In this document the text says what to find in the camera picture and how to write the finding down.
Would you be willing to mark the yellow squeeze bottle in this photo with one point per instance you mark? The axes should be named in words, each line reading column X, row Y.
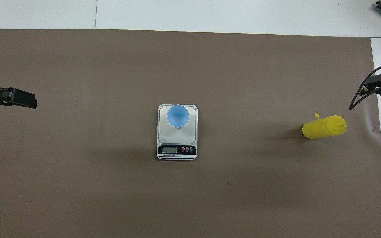
column 322, row 127

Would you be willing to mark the light blue plastic cup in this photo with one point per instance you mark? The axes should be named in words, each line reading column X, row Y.
column 178, row 115

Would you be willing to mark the silver digital kitchen scale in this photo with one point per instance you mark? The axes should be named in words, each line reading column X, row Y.
column 177, row 135

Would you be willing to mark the brown paper table mat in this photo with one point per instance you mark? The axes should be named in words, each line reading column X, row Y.
column 190, row 72

